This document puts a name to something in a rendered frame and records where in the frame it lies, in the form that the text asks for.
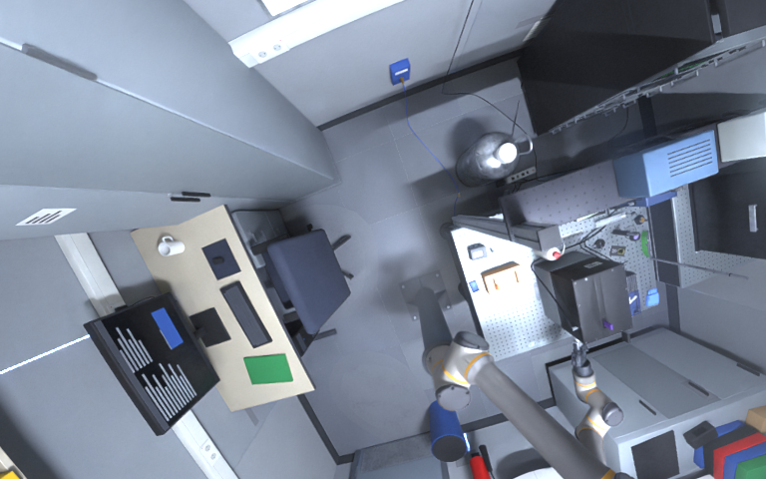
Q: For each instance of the beige desk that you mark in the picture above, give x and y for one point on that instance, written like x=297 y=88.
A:
x=191 y=284

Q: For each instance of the small grey meter box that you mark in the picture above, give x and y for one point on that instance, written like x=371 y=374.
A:
x=477 y=251

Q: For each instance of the white mug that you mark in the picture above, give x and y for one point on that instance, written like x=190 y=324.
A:
x=170 y=246

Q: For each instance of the black computer monitor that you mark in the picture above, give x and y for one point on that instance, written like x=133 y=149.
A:
x=152 y=363

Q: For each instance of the grey drawer unit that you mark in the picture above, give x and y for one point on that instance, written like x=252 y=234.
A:
x=257 y=228

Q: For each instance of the green notebook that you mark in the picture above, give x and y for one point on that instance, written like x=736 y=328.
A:
x=268 y=369

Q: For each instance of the small black box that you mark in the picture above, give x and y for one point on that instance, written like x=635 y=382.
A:
x=700 y=434

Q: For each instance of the white instrument box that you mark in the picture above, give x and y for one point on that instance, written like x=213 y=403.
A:
x=763 y=129

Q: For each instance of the blue cylindrical bin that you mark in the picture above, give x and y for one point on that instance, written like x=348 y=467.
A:
x=446 y=431

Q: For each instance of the white ceiling light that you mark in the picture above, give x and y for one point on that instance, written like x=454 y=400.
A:
x=304 y=30

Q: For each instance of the red box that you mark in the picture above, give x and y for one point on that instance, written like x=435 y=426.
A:
x=736 y=456

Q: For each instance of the blue wall socket box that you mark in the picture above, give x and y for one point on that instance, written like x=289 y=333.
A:
x=399 y=71

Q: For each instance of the orange filter rack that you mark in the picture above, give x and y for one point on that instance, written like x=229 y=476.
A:
x=500 y=276

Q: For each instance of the grey low cabinet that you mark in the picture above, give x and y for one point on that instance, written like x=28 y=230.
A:
x=660 y=390

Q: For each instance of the black instrument box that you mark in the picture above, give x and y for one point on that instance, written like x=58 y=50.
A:
x=750 y=211

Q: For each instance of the white air vent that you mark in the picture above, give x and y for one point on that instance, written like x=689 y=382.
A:
x=46 y=216

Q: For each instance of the small black optic mount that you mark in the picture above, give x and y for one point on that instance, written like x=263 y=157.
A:
x=627 y=233
x=618 y=252
x=598 y=243
x=639 y=218

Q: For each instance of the dark mouse pad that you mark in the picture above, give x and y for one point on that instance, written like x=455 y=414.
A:
x=221 y=259

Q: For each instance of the red round button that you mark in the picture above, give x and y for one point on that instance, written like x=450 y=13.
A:
x=557 y=252

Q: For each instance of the blue filter holder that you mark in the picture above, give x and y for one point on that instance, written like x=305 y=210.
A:
x=652 y=297

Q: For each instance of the small green optic mount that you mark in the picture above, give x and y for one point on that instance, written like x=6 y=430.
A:
x=645 y=242

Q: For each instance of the grey dome lamp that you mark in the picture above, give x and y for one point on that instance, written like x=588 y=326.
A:
x=487 y=158

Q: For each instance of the black keyboard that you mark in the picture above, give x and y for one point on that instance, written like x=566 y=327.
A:
x=245 y=315

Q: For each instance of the grey power strip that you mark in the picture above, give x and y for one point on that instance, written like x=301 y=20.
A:
x=520 y=174

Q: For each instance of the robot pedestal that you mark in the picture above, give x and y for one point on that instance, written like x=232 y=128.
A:
x=430 y=317

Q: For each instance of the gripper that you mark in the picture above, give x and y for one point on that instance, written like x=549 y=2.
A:
x=582 y=370

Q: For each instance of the green box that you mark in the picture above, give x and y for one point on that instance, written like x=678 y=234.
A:
x=763 y=465

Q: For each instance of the dark grey monochromator body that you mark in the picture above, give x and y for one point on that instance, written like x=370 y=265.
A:
x=588 y=294

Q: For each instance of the white shutter lever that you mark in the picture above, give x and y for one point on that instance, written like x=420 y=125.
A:
x=632 y=301

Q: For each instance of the dark blue office chair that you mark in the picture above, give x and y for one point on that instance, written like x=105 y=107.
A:
x=307 y=281

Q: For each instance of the black overhead shelf unit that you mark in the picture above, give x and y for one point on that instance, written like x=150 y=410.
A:
x=621 y=59

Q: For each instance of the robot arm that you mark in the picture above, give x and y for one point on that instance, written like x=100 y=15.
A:
x=522 y=410

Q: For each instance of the white perforated optical breadboard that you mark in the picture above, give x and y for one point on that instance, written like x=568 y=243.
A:
x=508 y=324

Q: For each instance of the small blue filter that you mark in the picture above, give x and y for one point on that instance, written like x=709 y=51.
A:
x=473 y=286

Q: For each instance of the blue instrument box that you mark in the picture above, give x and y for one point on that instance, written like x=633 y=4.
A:
x=666 y=164

